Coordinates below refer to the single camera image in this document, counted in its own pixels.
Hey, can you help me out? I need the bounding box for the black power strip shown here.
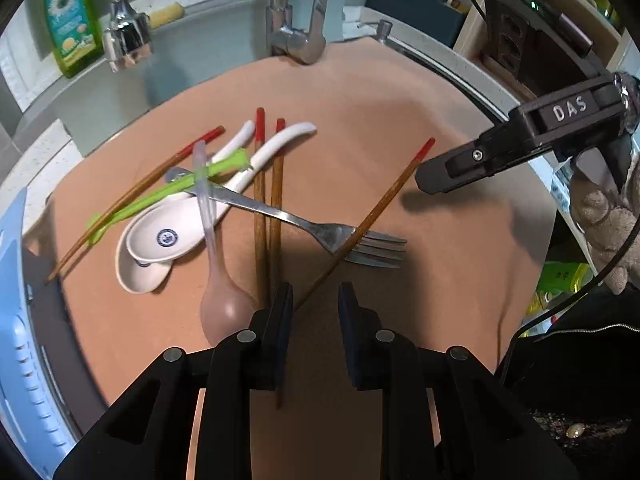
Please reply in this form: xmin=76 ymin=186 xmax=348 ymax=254
xmin=452 ymin=0 xmax=640 ymax=106

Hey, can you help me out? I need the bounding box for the green dish soap bottle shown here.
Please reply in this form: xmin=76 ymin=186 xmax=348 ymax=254
xmin=42 ymin=0 xmax=103 ymax=78

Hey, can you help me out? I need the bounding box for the chrome pull-out sprayer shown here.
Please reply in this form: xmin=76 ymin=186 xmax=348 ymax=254
xmin=102 ymin=0 xmax=153 ymax=73

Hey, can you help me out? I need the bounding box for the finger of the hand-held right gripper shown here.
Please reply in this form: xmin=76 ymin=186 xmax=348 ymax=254
xmin=415 ymin=120 xmax=551 ymax=194

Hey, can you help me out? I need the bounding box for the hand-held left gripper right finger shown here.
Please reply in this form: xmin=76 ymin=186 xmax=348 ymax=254
xmin=337 ymin=281 xmax=581 ymax=480

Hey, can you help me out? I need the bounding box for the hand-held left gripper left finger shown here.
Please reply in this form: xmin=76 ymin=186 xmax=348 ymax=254
xmin=52 ymin=281 xmax=296 ymax=480

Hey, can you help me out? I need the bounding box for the chrome faucet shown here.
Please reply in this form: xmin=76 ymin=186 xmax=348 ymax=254
xmin=265 ymin=0 xmax=331 ymax=66

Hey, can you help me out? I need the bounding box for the red-tipped wooden chopstick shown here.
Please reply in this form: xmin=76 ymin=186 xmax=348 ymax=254
xmin=252 ymin=107 xmax=268 ymax=311
xmin=294 ymin=137 xmax=436 ymax=311
xmin=46 ymin=126 xmax=226 ymax=286

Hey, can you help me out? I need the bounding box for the blue plastic basket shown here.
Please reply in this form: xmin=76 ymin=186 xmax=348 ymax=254
xmin=0 ymin=187 xmax=83 ymax=466

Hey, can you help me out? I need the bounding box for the green plastic spoon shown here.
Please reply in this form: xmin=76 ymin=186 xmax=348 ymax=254
xmin=88 ymin=149 xmax=253 ymax=247

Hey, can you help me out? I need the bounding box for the yellow sponge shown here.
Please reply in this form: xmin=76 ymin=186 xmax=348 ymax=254
xmin=147 ymin=2 xmax=186 ymax=28

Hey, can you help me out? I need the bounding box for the green yellow packet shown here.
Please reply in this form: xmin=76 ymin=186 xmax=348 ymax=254
xmin=537 ymin=260 xmax=596 ymax=331

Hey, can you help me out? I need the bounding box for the white ceramic spoon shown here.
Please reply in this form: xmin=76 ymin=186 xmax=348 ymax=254
xmin=125 ymin=121 xmax=318 ymax=266
xmin=116 ymin=119 xmax=257 ymax=295

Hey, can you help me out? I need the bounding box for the pink translucent plastic spoon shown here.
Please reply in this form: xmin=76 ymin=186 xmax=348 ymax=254
xmin=192 ymin=140 xmax=262 ymax=347

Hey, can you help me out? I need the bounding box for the metal fork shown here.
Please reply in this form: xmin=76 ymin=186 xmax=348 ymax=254
xmin=164 ymin=166 xmax=408 ymax=269

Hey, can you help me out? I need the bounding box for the brown mat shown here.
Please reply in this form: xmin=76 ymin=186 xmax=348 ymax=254
xmin=22 ymin=35 xmax=561 ymax=480

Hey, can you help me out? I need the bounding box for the black cable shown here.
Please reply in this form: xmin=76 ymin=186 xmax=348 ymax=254
xmin=492 ymin=210 xmax=640 ymax=391

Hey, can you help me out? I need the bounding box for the dark blue storage box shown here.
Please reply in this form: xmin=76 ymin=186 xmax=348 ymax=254
xmin=365 ymin=0 xmax=468 ymax=51

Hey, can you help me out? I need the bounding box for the stainless steel sink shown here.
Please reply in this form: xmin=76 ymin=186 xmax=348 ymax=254
xmin=20 ymin=5 xmax=516 ymax=171

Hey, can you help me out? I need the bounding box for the person's black garment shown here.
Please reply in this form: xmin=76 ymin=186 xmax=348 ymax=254
xmin=492 ymin=285 xmax=640 ymax=480

